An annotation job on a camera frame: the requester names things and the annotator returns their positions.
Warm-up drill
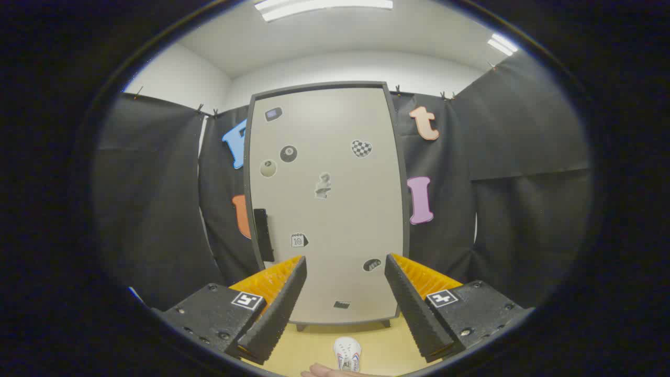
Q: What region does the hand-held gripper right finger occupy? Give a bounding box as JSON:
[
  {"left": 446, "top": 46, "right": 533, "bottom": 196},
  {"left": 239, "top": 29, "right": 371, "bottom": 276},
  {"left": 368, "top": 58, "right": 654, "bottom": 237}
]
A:
[{"left": 384, "top": 253, "right": 535, "bottom": 363}]

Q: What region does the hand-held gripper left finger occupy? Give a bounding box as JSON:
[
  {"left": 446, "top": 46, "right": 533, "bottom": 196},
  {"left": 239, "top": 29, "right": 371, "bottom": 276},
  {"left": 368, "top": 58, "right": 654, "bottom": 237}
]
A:
[{"left": 152, "top": 255, "right": 308, "bottom": 365}]

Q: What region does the white shoe with striped heel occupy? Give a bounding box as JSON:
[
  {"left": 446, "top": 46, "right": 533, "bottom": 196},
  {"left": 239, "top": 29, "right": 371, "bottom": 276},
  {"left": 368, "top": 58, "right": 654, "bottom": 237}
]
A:
[{"left": 333, "top": 337, "right": 362, "bottom": 372}]

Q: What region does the black door handle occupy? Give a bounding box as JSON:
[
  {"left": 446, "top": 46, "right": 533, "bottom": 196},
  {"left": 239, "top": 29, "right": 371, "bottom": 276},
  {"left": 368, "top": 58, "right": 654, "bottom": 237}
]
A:
[{"left": 253, "top": 208, "right": 275, "bottom": 262}]

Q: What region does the dark grey shoe cabinet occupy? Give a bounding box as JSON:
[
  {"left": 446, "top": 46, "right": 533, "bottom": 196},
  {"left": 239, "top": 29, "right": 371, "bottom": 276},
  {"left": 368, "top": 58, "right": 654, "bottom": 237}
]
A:
[{"left": 242, "top": 80, "right": 411, "bottom": 331}]

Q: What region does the light grey shoe cabinet door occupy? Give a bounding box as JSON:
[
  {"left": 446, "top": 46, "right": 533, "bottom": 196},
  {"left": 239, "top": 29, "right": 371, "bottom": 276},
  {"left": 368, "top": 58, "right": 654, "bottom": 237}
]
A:
[{"left": 248, "top": 86, "right": 405, "bottom": 323}]

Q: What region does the black backdrop cloth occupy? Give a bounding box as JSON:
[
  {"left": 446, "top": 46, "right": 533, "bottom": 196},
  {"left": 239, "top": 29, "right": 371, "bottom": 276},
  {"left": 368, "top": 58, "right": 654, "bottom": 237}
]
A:
[{"left": 94, "top": 50, "right": 592, "bottom": 309}]

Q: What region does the small ceiling light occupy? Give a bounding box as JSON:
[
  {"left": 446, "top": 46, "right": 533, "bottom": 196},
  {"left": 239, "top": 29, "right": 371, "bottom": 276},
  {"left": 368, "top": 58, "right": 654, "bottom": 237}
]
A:
[{"left": 488, "top": 33, "right": 519, "bottom": 57}]

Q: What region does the long ceiling light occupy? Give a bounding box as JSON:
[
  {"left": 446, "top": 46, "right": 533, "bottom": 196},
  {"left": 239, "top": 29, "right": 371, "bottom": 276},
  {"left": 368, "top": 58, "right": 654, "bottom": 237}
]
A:
[{"left": 255, "top": 0, "right": 393, "bottom": 23}]

